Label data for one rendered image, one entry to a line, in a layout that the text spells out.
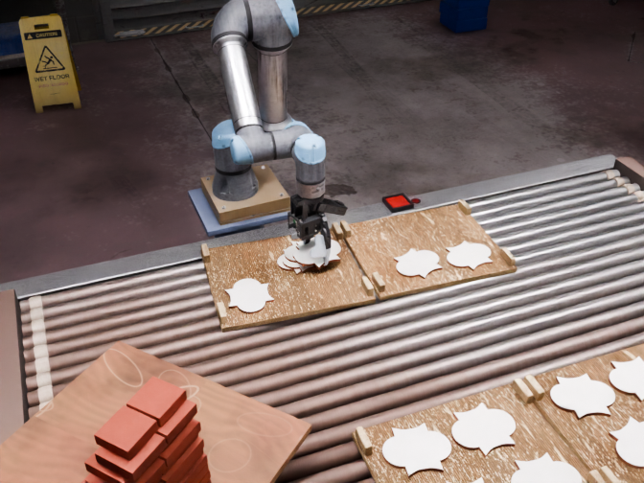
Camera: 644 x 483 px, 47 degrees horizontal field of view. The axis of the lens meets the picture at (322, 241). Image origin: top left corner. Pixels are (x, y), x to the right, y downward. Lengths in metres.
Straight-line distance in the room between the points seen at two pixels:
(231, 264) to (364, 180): 2.31
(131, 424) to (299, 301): 0.83
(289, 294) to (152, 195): 2.39
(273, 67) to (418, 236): 0.65
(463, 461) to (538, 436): 0.18
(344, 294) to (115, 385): 0.66
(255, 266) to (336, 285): 0.24
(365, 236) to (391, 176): 2.18
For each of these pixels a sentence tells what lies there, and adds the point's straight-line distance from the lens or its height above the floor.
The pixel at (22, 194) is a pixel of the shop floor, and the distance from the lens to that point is 4.48.
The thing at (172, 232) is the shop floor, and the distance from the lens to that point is 3.91.
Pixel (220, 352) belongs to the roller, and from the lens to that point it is 1.84.
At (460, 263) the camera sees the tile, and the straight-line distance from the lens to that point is 2.08.
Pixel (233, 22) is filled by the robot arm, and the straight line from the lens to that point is 2.06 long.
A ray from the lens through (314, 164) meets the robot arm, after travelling 1.82.
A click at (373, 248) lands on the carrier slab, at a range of 2.12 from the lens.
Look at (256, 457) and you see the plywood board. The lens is 1.45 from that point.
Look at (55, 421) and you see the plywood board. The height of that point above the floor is 1.04.
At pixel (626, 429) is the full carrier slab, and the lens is 1.74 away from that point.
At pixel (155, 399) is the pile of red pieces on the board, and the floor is 1.29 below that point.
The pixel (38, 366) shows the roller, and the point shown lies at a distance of 1.90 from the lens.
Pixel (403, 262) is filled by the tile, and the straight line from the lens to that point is 2.06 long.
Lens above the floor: 2.18
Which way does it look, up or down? 35 degrees down
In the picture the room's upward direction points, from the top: straight up
